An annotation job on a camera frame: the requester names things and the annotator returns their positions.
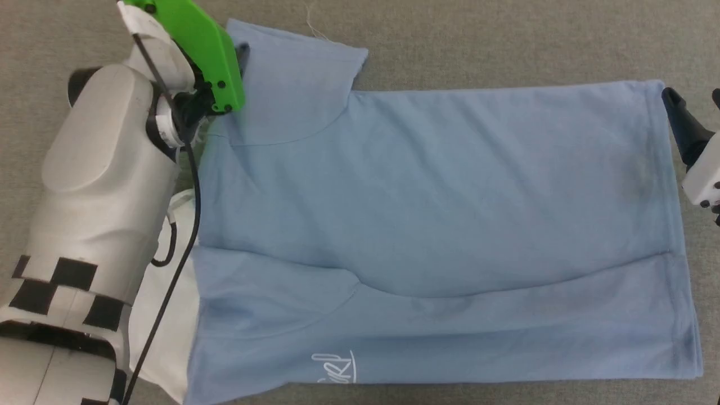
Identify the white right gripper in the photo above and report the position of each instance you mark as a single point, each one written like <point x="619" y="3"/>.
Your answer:
<point x="706" y="174"/>

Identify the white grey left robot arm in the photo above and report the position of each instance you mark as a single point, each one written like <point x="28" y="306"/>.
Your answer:
<point x="95" y="185"/>

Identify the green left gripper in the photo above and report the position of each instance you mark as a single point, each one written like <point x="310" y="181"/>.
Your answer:
<point x="208" y="50"/>

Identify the white cloth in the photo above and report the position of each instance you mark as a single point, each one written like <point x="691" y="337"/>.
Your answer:
<point x="169" y="337"/>

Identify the light blue t-shirt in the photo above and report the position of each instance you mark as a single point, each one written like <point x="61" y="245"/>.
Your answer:
<point x="450" y="225"/>

